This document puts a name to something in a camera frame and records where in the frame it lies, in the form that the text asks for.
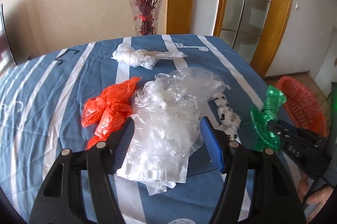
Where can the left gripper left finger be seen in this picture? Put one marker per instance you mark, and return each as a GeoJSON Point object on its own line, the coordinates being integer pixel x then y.
{"type": "Point", "coordinates": [61, 198]}

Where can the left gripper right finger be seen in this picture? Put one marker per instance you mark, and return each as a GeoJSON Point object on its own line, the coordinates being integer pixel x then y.
{"type": "Point", "coordinates": [257, 187]}

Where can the green plastic bag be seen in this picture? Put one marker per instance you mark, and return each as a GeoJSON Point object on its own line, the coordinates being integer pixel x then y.
{"type": "Point", "coordinates": [260, 118]}

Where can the orange plastic bag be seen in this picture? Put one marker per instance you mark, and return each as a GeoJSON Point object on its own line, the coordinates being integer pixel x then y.
{"type": "Point", "coordinates": [109, 110]}

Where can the white black-dotted plastic bag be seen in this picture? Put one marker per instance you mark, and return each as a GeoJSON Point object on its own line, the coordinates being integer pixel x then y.
{"type": "Point", "coordinates": [230, 121]}

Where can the clear plastic bag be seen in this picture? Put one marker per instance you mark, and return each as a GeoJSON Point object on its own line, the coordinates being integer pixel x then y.
{"type": "Point", "coordinates": [166, 115]}

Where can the person's right hand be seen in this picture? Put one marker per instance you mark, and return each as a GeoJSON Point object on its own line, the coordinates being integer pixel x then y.
{"type": "Point", "coordinates": [320, 197]}

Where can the red plastic laundry basket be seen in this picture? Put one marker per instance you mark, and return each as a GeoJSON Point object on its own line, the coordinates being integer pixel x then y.
{"type": "Point", "coordinates": [302, 106]}

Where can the blue white striped tablecloth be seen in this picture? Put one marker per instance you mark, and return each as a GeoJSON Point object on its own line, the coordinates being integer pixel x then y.
{"type": "Point", "coordinates": [41, 107]}

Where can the wooden frosted glass door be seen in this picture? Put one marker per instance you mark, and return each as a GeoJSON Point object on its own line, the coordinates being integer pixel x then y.
{"type": "Point", "coordinates": [253, 28]}

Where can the white knotted plastic bag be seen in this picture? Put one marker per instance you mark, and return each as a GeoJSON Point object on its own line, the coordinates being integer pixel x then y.
{"type": "Point", "coordinates": [141, 57]}

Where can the black television screen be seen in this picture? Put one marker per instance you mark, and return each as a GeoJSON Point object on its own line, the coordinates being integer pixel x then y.
{"type": "Point", "coordinates": [6, 57]}

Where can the glass vase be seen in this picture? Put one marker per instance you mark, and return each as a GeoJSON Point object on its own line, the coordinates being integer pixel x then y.
{"type": "Point", "coordinates": [146, 15]}

